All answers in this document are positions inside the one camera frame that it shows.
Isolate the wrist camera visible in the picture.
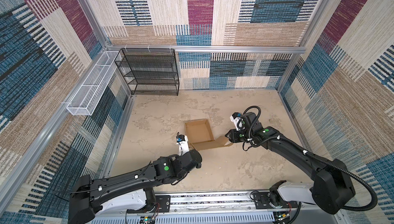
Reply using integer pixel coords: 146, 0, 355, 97
176, 133, 189, 156
230, 112, 244, 131

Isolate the black wire mesh shelf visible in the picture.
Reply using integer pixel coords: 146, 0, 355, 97
115, 48, 180, 96

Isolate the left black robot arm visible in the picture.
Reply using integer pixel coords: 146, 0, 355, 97
68, 150, 203, 224

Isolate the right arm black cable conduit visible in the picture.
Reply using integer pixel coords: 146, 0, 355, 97
241, 105, 378, 212

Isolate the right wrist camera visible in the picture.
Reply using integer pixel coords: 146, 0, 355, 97
230, 112, 244, 131

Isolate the white wire mesh basket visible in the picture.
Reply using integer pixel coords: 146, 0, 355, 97
67, 51, 119, 116

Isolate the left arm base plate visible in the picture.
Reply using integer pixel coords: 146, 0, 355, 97
126, 195, 171, 214

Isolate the aluminium front rail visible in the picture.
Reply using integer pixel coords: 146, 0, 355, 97
79, 190, 342, 215

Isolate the brown cardboard box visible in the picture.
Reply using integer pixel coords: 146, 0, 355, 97
184, 119, 233, 151

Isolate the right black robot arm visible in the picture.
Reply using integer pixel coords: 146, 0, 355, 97
225, 112, 355, 214

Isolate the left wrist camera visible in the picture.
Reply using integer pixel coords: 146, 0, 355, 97
176, 133, 189, 156

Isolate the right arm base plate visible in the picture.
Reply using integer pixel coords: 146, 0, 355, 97
249, 191, 299, 210

